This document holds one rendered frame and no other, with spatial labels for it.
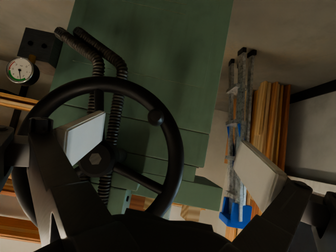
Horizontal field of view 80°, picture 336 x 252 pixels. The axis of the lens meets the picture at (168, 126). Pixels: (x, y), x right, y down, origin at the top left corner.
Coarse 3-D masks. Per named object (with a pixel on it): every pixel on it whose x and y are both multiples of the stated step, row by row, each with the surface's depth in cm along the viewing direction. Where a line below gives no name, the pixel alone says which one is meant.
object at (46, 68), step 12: (24, 36) 51; (36, 36) 51; (48, 36) 51; (24, 48) 51; (36, 48) 51; (48, 48) 51; (60, 48) 55; (36, 60) 51; (48, 60) 51; (48, 72) 60
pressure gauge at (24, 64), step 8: (32, 56) 50; (8, 64) 47; (16, 64) 47; (24, 64) 47; (32, 64) 47; (8, 72) 47; (16, 72) 47; (24, 72) 47; (32, 72) 47; (16, 80) 47; (24, 80) 47; (32, 80) 48
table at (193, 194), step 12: (96, 180) 42; (120, 180) 42; (132, 180) 42; (156, 180) 52; (204, 180) 61; (132, 192) 51; (144, 192) 51; (180, 192) 51; (192, 192) 52; (204, 192) 52; (216, 192) 52; (192, 204) 51; (204, 204) 51; (216, 204) 51
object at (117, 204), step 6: (96, 186) 42; (108, 192) 42; (114, 192) 42; (120, 192) 42; (126, 192) 42; (108, 198) 42; (114, 198) 42; (120, 198) 42; (126, 198) 44; (108, 204) 41; (114, 204) 41; (120, 204) 42; (126, 204) 47; (114, 210) 41; (120, 210) 41
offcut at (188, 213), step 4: (184, 208) 54; (188, 208) 53; (192, 208) 53; (196, 208) 54; (200, 208) 54; (184, 212) 54; (188, 212) 53; (192, 212) 53; (196, 212) 54; (184, 216) 53; (188, 216) 53; (192, 216) 53; (196, 216) 54; (192, 220) 53; (196, 220) 53
